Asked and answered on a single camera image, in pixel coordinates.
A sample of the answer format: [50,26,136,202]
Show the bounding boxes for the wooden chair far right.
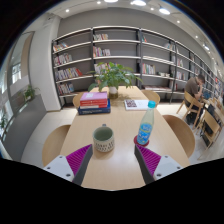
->
[142,89,160,104]

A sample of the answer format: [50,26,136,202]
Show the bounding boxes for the round red coaster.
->
[134,135,150,147]

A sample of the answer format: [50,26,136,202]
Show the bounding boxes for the long wooden table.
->
[59,85,191,191]

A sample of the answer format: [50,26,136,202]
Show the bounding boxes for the wooden chair near right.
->
[163,115,195,157]

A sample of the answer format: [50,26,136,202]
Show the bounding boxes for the stack of red blue books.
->
[78,91,111,115]

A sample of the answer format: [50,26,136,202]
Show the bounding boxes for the green potted plant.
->
[88,62,142,99]

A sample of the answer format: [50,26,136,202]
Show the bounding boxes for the wooden chair under person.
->
[180,92,203,127]

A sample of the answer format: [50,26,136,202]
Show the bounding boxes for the patterned ceramic mug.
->
[92,124,115,152]

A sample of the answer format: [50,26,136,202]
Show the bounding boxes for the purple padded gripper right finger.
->
[134,145,182,184]

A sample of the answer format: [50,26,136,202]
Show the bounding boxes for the small plant by window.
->
[23,85,38,102]

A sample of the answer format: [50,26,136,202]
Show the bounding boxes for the grey wall bookshelf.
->
[52,26,222,106]

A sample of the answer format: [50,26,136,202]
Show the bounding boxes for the seated person in brown shirt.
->
[185,74,205,125]

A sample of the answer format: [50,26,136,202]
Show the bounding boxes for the clear bottle with blue cap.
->
[137,100,156,145]

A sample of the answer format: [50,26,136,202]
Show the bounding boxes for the wooden chair with black bag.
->
[196,111,221,147]

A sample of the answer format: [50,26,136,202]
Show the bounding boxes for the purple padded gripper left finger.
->
[44,144,93,185]

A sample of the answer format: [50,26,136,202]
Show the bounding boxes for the open magazine on table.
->
[124,99,148,110]

